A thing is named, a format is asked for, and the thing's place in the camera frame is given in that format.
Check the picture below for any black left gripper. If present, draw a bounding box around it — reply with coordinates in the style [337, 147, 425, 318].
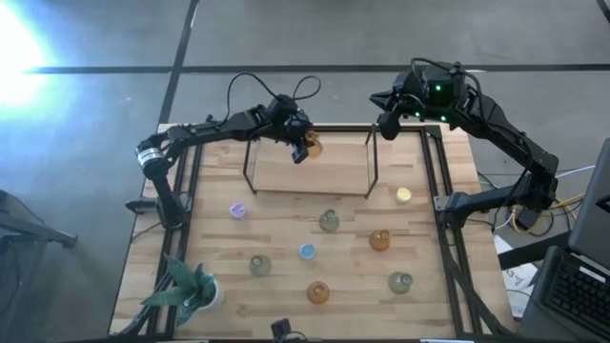
[266, 93, 315, 166]

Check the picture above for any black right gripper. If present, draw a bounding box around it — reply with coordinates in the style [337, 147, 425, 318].
[379, 66, 430, 141]

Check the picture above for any amber glass candlestick holder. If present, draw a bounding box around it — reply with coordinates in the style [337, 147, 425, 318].
[306, 280, 331, 306]
[368, 229, 393, 252]
[303, 131, 324, 159]

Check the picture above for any clear glass candlestick holder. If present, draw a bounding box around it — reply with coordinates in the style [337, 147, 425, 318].
[388, 271, 414, 295]
[249, 253, 273, 278]
[318, 208, 341, 234]

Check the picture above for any black power adapter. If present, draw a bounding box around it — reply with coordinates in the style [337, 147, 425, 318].
[517, 204, 542, 232]

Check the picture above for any green plant in white pot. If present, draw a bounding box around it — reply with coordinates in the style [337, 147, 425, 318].
[140, 254, 225, 330]

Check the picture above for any black flat bar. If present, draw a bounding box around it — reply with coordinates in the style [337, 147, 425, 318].
[498, 232, 573, 272]

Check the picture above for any white paper sheet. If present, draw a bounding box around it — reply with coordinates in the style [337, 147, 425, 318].
[493, 235, 539, 320]

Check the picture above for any dark grey laptop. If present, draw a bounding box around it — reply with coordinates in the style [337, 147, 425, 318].
[517, 137, 610, 343]

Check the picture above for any black floor stand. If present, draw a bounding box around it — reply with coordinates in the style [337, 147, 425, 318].
[0, 190, 78, 249]

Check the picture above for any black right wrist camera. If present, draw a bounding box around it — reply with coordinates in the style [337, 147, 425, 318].
[369, 90, 399, 112]

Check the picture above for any wooden shelf with black frame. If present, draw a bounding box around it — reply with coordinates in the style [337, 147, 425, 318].
[241, 124, 380, 200]

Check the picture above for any black metal rig frame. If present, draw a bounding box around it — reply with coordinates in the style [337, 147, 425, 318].
[113, 122, 516, 340]

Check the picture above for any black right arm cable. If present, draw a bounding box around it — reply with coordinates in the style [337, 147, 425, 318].
[410, 56, 485, 120]

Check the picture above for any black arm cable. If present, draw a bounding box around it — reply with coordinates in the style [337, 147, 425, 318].
[224, 71, 321, 126]
[410, 56, 485, 120]

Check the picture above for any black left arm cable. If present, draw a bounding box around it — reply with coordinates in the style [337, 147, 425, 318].
[224, 71, 321, 126]

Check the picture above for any black camera device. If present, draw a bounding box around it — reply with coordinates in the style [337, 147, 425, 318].
[270, 317, 306, 343]

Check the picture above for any white cable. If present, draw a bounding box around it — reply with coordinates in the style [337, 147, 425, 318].
[555, 165, 597, 180]

